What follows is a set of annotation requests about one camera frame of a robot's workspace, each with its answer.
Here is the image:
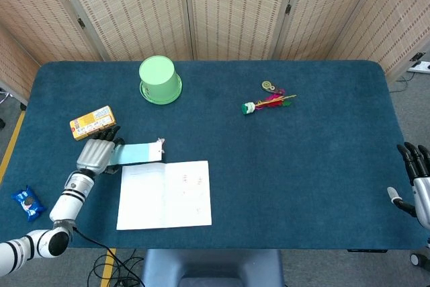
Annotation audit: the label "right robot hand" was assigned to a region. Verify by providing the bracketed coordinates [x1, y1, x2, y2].
[387, 141, 430, 231]

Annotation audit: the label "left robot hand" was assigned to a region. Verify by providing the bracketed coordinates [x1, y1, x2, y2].
[76, 125, 125, 175]

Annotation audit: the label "light blue tasselled bookmark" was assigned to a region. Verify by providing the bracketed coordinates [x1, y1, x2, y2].
[110, 137, 166, 167]

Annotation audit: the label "white notebook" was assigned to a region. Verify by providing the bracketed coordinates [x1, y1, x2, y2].
[116, 160, 213, 231]

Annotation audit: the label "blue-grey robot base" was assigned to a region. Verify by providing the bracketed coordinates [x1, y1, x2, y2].
[140, 249, 285, 287]

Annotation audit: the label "yellow cardboard box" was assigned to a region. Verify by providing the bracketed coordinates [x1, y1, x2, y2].
[69, 105, 117, 141]

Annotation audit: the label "black and white caster wheel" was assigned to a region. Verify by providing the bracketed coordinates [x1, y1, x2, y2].
[410, 249, 430, 267]

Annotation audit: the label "blue cookie packet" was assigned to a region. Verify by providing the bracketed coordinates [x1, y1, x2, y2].
[10, 185, 47, 223]

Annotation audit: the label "office chair base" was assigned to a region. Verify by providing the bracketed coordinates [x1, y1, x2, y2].
[0, 87, 9, 130]

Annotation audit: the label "upturned green plastic bucket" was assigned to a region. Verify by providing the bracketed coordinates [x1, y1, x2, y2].
[138, 55, 183, 105]

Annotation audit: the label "white power strip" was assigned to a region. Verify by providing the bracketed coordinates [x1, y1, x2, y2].
[407, 60, 430, 73]

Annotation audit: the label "dark blue table cloth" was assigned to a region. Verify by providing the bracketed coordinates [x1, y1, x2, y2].
[0, 60, 421, 251]

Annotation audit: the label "colourful feather shuttlecock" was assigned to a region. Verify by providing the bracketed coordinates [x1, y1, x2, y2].
[241, 93, 298, 116]

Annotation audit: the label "correction tape dispenser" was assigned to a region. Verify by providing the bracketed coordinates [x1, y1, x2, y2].
[261, 80, 286, 95]

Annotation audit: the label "woven bamboo folding screen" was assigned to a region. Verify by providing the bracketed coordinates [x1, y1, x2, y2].
[0, 0, 430, 99]

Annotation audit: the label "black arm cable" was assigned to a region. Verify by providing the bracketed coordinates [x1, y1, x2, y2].
[71, 226, 147, 287]

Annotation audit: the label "black floor cables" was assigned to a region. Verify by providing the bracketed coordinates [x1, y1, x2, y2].
[87, 249, 146, 287]

